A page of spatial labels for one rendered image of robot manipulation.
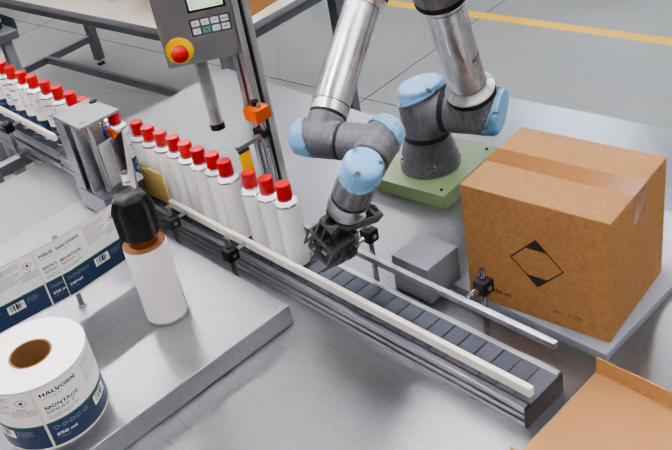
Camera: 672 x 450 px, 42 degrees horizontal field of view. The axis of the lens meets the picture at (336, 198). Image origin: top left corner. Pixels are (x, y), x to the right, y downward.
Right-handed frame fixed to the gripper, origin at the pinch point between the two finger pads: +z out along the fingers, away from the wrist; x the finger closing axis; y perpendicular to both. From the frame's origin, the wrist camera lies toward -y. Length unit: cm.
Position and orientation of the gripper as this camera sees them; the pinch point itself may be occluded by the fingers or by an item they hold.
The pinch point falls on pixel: (332, 259)
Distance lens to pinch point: 185.0
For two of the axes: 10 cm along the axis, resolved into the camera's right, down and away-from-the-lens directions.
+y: -7.1, 4.7, -5.3
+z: -2.1, 5.7, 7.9
